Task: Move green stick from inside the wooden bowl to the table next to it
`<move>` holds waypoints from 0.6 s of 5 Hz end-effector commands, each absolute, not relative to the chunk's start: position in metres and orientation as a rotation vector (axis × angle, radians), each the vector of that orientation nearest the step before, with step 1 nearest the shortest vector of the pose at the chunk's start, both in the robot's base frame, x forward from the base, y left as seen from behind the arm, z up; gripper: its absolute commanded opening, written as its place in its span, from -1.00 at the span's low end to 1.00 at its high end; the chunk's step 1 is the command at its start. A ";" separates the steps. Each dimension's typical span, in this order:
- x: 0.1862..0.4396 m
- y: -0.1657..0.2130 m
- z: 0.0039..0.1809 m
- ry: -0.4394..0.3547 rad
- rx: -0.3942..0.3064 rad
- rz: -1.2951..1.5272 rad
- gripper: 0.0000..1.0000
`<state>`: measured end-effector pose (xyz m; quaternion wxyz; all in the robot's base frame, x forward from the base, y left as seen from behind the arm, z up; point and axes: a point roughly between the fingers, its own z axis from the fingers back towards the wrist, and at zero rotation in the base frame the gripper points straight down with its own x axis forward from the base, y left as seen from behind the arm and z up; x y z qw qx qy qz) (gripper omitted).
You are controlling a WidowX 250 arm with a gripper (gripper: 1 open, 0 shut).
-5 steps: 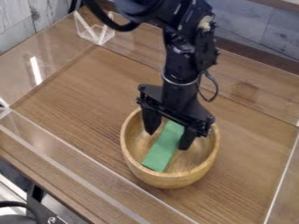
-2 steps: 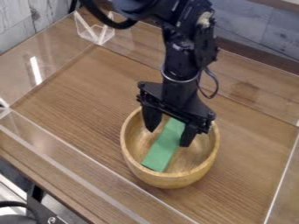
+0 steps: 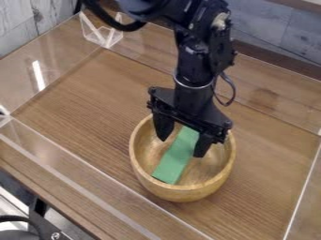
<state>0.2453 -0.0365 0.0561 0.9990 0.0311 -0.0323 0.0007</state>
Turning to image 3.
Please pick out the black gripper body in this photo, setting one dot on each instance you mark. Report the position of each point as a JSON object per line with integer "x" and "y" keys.
{"x": 190, "y": 106}

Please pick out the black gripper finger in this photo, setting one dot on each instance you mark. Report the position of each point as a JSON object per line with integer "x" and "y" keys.
{"x": 163, "y": 124}
{"x": 202, "y": 145}

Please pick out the green rectangular stick block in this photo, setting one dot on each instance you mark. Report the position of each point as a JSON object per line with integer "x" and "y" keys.
{"x": 176, "y": 157}

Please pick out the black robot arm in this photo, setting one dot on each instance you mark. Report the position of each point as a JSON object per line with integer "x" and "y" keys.
{"x": 200, "y": 24}

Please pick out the wooden bowl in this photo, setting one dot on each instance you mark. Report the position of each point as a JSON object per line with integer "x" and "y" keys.
{"x": 204, "y": 174}

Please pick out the black table leg clamp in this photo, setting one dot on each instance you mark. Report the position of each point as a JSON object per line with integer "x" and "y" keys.
{"x": 24, "y": 223}

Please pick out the clear acrylic corner bracket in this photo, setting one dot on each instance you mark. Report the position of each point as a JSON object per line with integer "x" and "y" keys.
{"x": 103, "y": 36}

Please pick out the clear acrylic side wall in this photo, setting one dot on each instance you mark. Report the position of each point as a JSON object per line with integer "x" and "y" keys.
{"x": 100, "y": 205}

